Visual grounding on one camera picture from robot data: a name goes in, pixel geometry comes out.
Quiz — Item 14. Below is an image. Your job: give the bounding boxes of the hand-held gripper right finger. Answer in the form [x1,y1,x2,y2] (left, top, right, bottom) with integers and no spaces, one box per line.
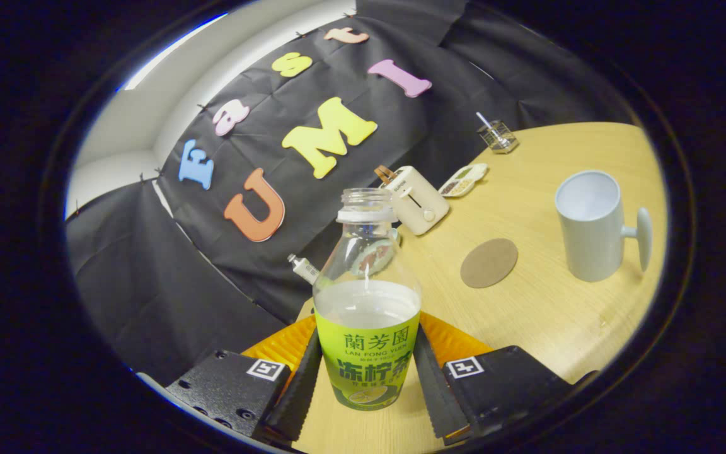
[413,312,575,443]

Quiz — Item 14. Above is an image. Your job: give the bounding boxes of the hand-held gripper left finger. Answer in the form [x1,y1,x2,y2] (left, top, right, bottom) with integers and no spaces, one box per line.
[164,314,323,442]

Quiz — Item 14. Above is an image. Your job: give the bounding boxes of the green label juice bottle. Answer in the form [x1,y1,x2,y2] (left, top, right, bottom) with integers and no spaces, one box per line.
[313,188,422,412]

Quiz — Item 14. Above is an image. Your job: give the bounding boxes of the round brown coaster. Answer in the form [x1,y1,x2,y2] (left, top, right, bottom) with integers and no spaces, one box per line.
[461,238,519,289]

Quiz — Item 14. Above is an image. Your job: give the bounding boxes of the pale grey cup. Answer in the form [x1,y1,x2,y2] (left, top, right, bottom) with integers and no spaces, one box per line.
[555,170,652,282]

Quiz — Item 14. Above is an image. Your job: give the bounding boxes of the small white green bottle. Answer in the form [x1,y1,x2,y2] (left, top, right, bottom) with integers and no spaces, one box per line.
[287,254,321,285]

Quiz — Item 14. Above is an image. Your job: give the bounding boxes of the wooden table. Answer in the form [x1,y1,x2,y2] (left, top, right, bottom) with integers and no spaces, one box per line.
[294,122,667,454]

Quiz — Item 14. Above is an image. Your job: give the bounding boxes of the cream toaster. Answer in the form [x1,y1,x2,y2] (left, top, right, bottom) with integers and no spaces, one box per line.
[379,165,450,236]

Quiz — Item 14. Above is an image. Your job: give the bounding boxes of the white divided food tray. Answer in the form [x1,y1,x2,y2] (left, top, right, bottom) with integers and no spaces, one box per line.
[439,163,488,198]

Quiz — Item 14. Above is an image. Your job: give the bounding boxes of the white straw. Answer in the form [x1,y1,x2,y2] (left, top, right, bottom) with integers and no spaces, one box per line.
[476,112,504,143]

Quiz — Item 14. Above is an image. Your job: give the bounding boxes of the wire mesh holder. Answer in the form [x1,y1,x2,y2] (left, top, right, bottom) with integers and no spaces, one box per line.
[478,120,519,154]

